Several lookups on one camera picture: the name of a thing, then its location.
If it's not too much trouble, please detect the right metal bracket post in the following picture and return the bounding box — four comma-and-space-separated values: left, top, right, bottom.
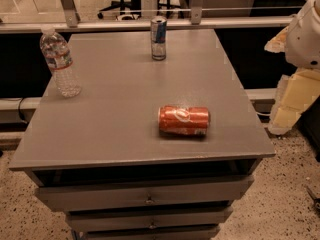
189, 0, 203, 25

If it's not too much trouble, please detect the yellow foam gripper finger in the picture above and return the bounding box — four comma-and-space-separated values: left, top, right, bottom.
264, 26, 289, 53
268, 68, 320, 135

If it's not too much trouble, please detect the metal bracket post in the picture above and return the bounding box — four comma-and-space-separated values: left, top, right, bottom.
60, 0, 80, 28
189, 0, 203, 25

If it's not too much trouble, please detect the bottom grey drawer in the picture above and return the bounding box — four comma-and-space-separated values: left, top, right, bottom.
85, 225, 220, 240

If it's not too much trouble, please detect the black cable at left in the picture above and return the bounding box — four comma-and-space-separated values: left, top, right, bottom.
17, 97, 28, 123

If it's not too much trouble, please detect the middle grey drawer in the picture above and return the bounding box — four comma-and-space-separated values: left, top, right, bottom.
66, 206, 233, 232

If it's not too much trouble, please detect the silver blue redbull can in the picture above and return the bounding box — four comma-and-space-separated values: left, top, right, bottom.
150, 16, 167, 60

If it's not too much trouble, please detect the grey drawer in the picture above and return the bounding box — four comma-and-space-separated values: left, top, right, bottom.
85, 225, 220, 240
66, 206, 233, 232
35, 175, 254, 212

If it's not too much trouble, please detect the orange soda can lying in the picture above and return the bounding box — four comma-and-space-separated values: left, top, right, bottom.
158, 105, 210, 136

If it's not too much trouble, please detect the clear plastic water bottle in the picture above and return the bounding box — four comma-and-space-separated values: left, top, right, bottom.
40, 26, 82, 98

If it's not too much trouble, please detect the grey metal rail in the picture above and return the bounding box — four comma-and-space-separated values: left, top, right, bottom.
0, 15, 293, 34

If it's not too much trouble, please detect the top grey drawer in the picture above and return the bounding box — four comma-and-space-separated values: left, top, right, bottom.
35, 175, 254, 212

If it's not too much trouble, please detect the grey drawer cabinet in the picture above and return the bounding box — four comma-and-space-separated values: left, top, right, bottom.
8, 29, 277, 240

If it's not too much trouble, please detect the left metal bracket post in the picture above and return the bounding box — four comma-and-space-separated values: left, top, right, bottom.
60, 0, 80, 28

